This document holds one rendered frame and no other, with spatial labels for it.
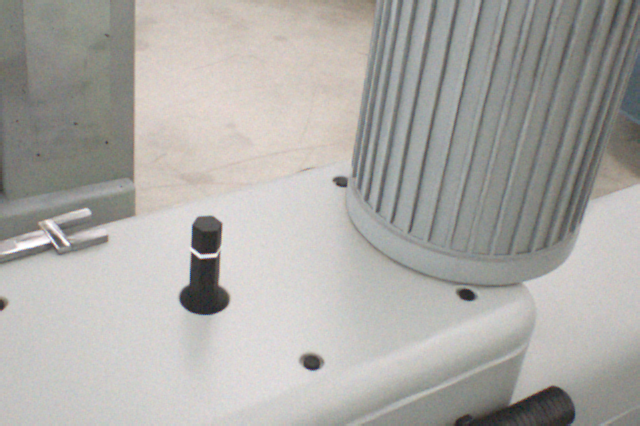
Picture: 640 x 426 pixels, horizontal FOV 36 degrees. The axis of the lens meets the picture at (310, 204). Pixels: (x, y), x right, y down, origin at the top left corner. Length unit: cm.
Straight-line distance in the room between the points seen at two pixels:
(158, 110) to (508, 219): 405
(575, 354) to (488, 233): 24
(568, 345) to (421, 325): 26
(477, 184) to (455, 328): 11
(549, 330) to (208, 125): 377
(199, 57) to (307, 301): 455
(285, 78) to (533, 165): 442
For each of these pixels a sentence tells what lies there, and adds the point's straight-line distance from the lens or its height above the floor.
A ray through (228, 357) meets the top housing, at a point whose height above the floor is 189.
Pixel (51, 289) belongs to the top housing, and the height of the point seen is 189.
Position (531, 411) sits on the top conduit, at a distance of 81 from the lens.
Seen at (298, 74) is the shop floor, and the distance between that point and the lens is 516.
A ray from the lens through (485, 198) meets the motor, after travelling 73.
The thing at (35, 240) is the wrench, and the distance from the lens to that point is 77.
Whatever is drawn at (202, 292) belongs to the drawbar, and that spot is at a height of 190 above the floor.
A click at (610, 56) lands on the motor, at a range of 71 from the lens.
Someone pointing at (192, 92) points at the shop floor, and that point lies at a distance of 491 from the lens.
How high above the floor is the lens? 236
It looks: 35 degrees down
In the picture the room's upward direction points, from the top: 7 degrees clockwise
